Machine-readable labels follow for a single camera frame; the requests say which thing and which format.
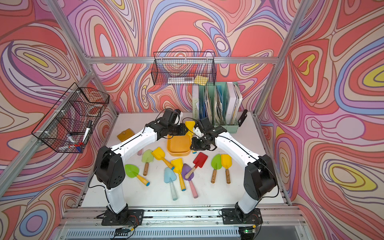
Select mint green file organizer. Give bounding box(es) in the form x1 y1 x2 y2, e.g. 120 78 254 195
192 82 239 134

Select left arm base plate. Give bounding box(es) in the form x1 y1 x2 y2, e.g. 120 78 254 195
102 209 144 227

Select light green trowel wooden handle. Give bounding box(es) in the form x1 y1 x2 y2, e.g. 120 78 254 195
142 150 154 176

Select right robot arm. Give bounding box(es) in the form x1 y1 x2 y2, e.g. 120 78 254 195
190 118 278 216

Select light blue trowel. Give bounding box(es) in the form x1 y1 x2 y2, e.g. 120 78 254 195
164 168 178 201

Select green trowel yellow handle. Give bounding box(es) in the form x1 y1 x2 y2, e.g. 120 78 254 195
124 164 150 187

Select black white marker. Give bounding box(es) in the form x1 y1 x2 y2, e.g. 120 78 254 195
82 120 93 144

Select red shovel wooden handle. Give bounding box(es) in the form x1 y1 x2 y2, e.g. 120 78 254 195
187 153 208 177

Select yellow storage box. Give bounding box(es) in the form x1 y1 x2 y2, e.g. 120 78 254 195
167 135 191 157

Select yellow scoop orange handle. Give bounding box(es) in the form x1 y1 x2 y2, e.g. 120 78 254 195
152 147 175 170

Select yellow shovel wooden handle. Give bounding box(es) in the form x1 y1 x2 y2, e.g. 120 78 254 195
221 154 232 184

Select black wire basket back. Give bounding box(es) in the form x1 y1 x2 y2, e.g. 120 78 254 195
151 51 217 86

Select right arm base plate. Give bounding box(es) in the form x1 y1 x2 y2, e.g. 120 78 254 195
219 208 263 226

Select purple trowel pink handle front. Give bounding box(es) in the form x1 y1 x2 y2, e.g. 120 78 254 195
182 164 199 199

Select yellow sponge in basket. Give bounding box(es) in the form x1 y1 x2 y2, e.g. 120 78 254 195
194 76 209 86

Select white book in organizer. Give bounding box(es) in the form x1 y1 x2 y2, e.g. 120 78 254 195
226 82 243 126

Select black wire basket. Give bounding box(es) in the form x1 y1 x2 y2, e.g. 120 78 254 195
151 51 217 86
32 84 110 154

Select black stapler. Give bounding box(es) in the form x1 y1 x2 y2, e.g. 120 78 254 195
238 110 248 128

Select black wire basket left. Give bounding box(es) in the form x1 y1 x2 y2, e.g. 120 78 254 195
32 84 110 154

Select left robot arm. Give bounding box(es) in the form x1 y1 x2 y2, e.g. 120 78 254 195
94 108 188 215

